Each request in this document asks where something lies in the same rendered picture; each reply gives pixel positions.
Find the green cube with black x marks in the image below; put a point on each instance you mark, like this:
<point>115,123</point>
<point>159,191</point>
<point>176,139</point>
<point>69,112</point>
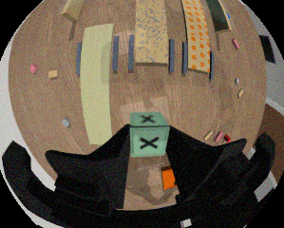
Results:
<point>149,133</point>

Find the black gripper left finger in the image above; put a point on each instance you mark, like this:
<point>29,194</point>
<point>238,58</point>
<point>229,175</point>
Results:
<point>107,165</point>

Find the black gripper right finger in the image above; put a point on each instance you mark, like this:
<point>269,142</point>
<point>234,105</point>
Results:
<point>193,161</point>

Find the pale yellow strip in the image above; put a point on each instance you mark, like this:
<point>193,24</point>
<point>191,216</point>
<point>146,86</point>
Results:
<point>95,78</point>

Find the orange dotted flat strip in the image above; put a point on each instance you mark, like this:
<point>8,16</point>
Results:
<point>197,39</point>

